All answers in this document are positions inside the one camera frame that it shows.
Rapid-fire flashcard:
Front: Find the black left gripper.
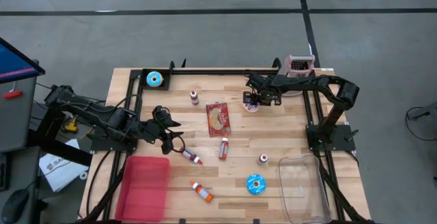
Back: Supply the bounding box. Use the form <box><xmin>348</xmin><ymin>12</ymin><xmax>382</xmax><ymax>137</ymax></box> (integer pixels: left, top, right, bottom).
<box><xmin>143</xmin><ymin>106</ymin><xmax>186</xmax><ymax>146</ymax></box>

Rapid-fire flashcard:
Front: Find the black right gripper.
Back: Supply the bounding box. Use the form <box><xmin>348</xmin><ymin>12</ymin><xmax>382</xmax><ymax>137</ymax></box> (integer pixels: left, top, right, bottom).
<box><xmin>242</xmin><ymin>78</ymin><xmax>283</xmax><ymax>107</ymax></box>

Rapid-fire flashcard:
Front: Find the purple frosted toy donut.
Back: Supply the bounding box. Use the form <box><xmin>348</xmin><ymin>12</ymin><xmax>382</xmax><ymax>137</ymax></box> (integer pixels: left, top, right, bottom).
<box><xmin>242</xmin><ymin>101</ymin><xmax>261</xmax><ymax>113</ymax></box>

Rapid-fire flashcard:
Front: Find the red popcorn packet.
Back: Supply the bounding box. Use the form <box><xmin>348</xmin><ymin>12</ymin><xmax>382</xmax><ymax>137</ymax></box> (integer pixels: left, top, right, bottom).
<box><xmin>206</xmin><ymin>102</ymin><xmax>232</xmax><ymax>138</ymax></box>

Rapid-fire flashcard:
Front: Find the blue frosted toy donut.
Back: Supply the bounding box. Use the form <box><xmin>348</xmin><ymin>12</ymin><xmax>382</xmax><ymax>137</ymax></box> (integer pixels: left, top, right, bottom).
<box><xmin>146</xmin><ymin>71</ymin><xmax>164</xmax><ymax>88</ymax></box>
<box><xmin>246</xmin><ymin>173</ymin><xmax>267</xmax><ymax>195</ymax></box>

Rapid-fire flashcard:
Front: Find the orange-banded red squeeze bottle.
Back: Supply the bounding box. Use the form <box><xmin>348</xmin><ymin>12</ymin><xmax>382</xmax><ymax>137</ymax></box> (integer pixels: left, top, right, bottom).
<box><xmin>189</xmin><ymin>180</ymin><xmax>214</xmax><ymax>204</ymax></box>

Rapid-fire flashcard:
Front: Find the red translucent plastic bin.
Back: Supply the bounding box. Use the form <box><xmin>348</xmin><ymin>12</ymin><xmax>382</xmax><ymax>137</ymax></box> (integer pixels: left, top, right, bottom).
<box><xmin>114</xmin><ymin>155</ymin><xmax>171</xmax><ymax>223</ymax></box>

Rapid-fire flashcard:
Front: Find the yellow tool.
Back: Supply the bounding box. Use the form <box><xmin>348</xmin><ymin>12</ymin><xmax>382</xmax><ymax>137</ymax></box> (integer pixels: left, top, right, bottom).
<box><xmin>64</xmin><ymin>117</ymin><xmax>79</xmax><ymax>135</ymax></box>

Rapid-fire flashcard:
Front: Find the clear plastic bin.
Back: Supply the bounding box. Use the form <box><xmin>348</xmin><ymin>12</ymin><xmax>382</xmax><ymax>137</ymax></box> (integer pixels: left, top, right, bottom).
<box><xmin>278</xmin><ymin>154</ymin><xmax>333</xmax><ymax>224</ymax></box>

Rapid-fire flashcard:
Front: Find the white paper bag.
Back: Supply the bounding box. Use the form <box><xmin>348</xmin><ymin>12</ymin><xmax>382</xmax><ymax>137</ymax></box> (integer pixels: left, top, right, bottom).
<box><xmin>38</xmin><ymin>138</ymin><xmax>90</xmax><ymax>193</ymax></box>

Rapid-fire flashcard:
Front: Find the grey cabinet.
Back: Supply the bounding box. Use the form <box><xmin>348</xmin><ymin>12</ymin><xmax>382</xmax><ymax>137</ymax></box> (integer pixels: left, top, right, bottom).
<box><xmin>0</xmin><ymin>75</ymin><xmax>38</xmax><ymax>153</ymax></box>

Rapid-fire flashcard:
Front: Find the grey floor object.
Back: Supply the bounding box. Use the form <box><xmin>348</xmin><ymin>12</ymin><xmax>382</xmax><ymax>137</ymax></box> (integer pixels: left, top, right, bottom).
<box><xmin>408</xmin><ymin>101</ymin><xmax>437</xmax><ymax>121</ymax></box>

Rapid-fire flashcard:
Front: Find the blue-screen monitor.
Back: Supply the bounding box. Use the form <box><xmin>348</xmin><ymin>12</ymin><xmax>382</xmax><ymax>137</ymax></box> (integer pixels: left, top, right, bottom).
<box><xmin>0</xmin><ymin>36</ymin><xmax>46</xmax><ymax>85</ymax></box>

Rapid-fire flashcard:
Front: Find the black computer mouse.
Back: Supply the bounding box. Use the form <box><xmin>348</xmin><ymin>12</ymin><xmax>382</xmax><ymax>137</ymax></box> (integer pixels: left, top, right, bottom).
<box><xmin>1</xmin><ymin>188</ymin><xmax>31</xmax><ymax>224</ymax></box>

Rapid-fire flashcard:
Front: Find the black aluminium table frame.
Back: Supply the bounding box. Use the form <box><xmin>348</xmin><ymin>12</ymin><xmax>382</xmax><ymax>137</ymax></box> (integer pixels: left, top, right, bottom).
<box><xmin>81</xmin><ymin>59</ymin><xmax>371</xmax><ymax>224</ymax></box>

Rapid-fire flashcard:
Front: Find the pink-handled metal box grater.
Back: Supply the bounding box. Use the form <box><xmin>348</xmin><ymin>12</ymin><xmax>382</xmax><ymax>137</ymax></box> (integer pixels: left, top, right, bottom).
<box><xmin>278</xmin><ymin>55</ymin><xmax>315</xmax><ymax>97</ymax></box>

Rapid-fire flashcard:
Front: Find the black floor cable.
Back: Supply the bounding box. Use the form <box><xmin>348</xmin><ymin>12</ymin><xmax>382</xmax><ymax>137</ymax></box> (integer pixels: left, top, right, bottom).
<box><xmin>405</xmin><ymin>106</ymin><xmax>437</xmax><ymax>142</ymax></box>

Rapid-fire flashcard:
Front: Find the red handle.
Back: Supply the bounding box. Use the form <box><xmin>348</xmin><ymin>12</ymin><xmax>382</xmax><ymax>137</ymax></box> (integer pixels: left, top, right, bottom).
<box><xmin>2</xmin><ymin>89</ymin><xmax>23</xmax><ymax>100</ymax></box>

